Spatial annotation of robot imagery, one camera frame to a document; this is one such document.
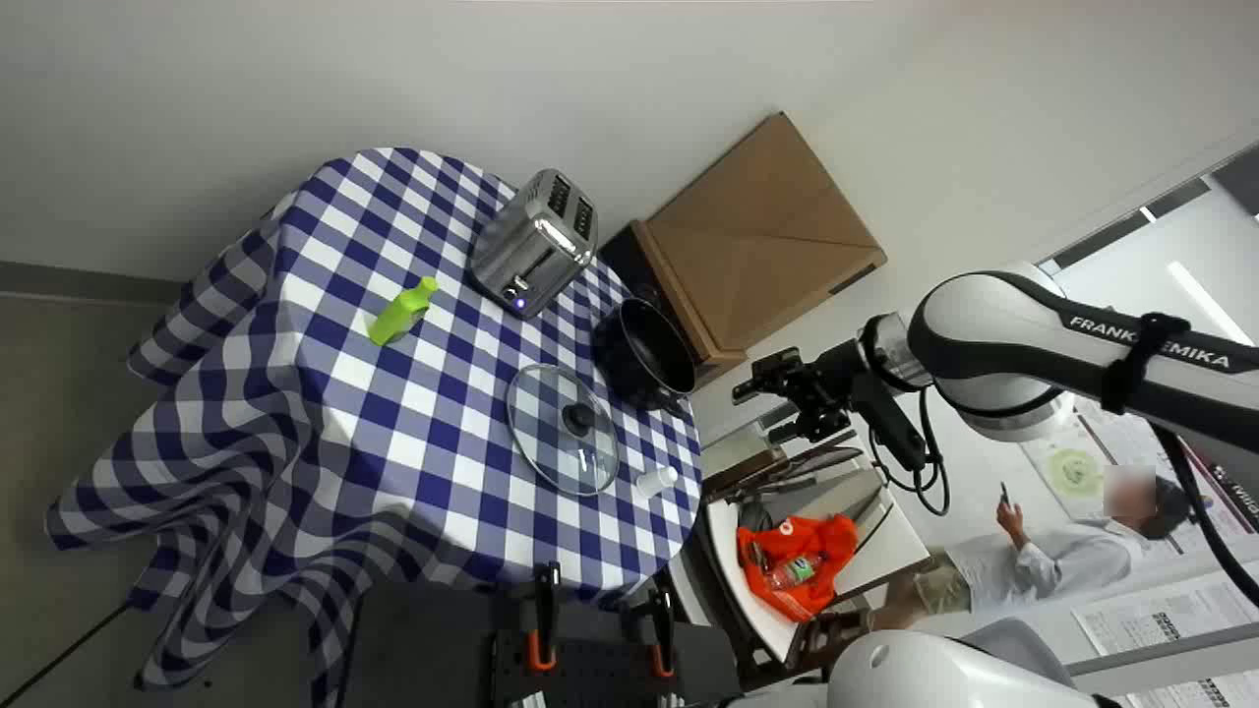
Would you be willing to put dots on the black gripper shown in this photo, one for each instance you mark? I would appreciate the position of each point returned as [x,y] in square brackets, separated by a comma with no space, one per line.
[824,389]

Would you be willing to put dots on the glass lid with black knob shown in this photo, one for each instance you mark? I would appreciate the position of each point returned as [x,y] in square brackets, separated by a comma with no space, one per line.
[566,431]

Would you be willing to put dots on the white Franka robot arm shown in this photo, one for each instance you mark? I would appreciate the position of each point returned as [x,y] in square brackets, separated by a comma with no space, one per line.
[1006,350]

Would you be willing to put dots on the black pot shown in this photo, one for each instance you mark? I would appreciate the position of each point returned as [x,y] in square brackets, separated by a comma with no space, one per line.
[644,357]

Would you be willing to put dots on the brown cardboard box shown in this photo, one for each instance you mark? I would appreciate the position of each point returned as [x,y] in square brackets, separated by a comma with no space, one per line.
[754,241]

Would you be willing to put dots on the white tray with tools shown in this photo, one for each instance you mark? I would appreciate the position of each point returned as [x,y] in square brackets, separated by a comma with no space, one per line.
[758,485]

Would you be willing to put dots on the white round object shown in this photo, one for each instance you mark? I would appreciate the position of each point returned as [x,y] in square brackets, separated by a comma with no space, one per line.
[653,481]

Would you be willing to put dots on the black orange clamp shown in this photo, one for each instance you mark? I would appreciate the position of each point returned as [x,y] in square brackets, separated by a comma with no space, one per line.
[543,620]
[664,636]

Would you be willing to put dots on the silver toaster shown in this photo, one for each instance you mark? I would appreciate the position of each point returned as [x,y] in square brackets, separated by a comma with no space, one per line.
[538,245]

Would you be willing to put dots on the person in white shirt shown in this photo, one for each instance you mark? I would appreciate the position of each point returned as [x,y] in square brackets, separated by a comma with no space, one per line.
[1017,564]

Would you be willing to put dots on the green plastic toy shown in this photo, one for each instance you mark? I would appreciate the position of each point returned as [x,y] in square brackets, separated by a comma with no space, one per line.
[404,312]

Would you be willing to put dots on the blue white checkered tablecloth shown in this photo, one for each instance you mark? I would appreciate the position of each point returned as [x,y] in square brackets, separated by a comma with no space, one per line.
[285,458]

